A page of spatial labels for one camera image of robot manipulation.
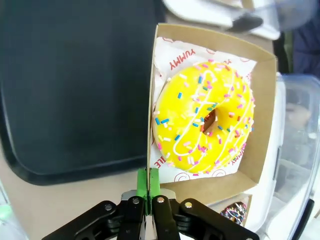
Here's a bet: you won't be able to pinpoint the clear plastic container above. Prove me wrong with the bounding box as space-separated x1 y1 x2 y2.
273 72 320 240

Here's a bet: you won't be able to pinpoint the dark donut colourful sprinkles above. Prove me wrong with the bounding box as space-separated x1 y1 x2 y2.
219 201 248 223

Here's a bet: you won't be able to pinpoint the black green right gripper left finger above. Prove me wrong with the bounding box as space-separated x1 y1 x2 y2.
42 168 151 240

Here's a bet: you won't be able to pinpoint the clear plastic display lid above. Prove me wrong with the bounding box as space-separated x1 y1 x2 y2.
254 0 313 32

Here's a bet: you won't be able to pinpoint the black serving tray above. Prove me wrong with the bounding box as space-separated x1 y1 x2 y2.
0 0 166 186

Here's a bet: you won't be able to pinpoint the yellow glazed sprinkle donut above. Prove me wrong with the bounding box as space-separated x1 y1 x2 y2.
152 61 256 175

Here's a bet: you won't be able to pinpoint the black lid hinge knob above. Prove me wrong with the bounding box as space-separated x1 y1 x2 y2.
231 14 265 32

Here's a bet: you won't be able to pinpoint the person's left hand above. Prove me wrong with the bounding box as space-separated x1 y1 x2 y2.
284 101 311 126

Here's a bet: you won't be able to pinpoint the person in navy jacket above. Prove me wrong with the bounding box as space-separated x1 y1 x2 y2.
273 14 320 78

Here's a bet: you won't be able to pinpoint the white printed paper liner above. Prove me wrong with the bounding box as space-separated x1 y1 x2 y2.
149 36 258 185

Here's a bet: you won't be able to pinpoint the black lid handle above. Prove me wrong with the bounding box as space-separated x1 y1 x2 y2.
298 198 315 237

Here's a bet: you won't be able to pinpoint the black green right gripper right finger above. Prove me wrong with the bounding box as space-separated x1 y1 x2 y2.
149 168 260 240

